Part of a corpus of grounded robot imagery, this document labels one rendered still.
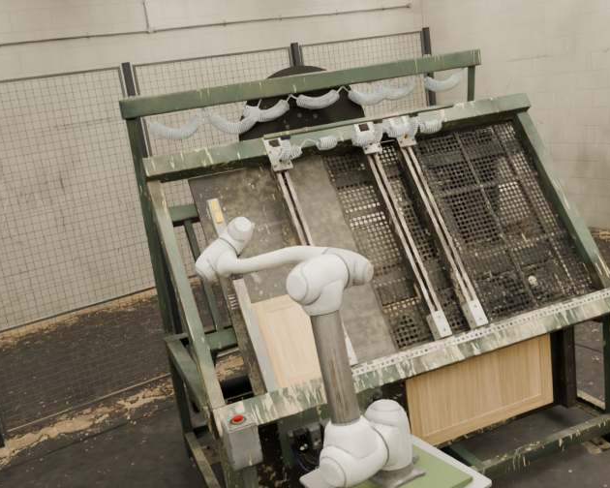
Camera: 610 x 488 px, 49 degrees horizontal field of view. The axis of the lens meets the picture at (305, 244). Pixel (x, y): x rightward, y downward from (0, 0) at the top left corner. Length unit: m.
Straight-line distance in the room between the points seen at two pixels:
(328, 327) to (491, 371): 1.70
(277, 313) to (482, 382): 1.23
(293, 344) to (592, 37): 5.89
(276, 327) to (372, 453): 0.96
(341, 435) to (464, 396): 1.53
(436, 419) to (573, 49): 5.54
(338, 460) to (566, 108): 6.68
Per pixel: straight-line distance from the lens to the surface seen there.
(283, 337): 3.05
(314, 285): 2.10
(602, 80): 8.12
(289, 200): 3.25
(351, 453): 2.25
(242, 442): 2.70
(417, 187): 3.51
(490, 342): 3.36
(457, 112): 3.83
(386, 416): 2.39
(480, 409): 3.78
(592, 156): 8.31
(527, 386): 3.92
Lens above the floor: 2.20
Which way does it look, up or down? 14 degrees down
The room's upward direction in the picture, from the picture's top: 8 degrees counter-clockwise
